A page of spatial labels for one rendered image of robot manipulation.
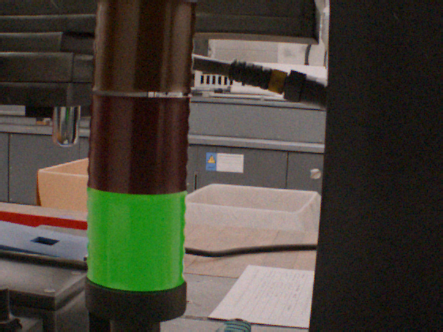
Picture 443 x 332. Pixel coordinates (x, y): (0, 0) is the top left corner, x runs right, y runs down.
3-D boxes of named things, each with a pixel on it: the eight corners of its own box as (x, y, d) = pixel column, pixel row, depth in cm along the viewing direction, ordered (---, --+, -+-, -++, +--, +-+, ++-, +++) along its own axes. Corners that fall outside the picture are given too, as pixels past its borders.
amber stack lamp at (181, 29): (109, 88, 29) (115, 8, 28) (202, 92, 28) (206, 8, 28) (75, 90, 25) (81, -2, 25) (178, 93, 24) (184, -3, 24)
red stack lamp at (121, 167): (105, 175, 29) (108, 92, 29) (197, 182, 28) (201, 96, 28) (71, 189, 25) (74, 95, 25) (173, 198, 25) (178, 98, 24)
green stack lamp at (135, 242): (104, 259, 30) (105, 179, 29) (194, 270, 29) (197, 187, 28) (72, 282, 26) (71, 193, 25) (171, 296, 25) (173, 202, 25)
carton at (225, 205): (203, 282, 351) (207, 179, 345) (326, 294, 337) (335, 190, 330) (156, 324, 284) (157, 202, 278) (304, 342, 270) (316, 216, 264)
